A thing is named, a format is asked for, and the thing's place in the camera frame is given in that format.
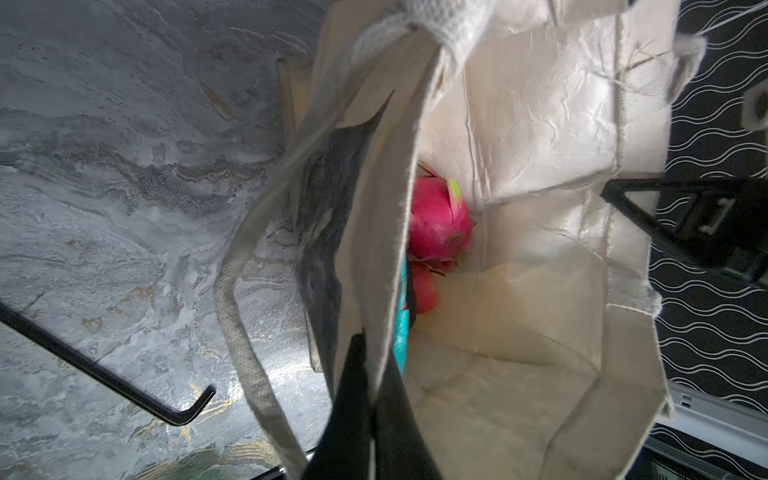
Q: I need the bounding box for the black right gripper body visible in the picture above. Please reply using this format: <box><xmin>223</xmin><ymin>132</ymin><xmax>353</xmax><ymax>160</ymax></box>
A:
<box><xmin>677</xmin><ymin>179</ymin><xmax>767</xmax><ymax>288</ymax></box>

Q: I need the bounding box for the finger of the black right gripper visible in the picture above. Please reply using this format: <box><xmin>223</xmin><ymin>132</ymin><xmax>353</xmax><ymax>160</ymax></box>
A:
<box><xmin>601</xmin><ymin>178</ymin><xmax>738</xmax><ymax>264</ymax></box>

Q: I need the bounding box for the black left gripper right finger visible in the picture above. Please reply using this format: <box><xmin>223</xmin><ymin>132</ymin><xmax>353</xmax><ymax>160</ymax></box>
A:
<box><xmin>374</xmin><ymin>356</ymin><xmax>443</xmax><ymax>480</ymax></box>

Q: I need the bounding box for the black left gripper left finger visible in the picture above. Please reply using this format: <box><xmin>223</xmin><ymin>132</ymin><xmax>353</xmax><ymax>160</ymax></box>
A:
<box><xmin>302</xmin><ymin>333</ymin><xmax>371</xmax><ymax>480</ymax></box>

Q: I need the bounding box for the green pink snack bag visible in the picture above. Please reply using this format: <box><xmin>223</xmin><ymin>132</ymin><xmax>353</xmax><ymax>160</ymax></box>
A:
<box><xmin>393</xmin><ymin>259</ymin><xmax>410</xmax><ymax>375</ymax></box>

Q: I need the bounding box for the cream canvas grocery bag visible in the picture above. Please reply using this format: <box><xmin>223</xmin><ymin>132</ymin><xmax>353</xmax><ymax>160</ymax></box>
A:
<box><xmin>214</xmin><ymin>1</ymin><xmax>706</xmax><ymax>479</ymax></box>

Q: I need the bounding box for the pink dragon fruit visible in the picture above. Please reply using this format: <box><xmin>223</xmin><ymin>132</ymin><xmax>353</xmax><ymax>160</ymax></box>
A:
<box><xmin>407</xmin><ymin>161</ymin><xmax>476</xmax><ymax>272</ymax></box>

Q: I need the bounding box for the black hex key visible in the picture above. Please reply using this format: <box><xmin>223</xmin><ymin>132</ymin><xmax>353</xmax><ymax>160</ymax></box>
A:
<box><xmin>1</xmin><ymin>304</ymin><xmax>217</xmax><ymax>427</ymax></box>

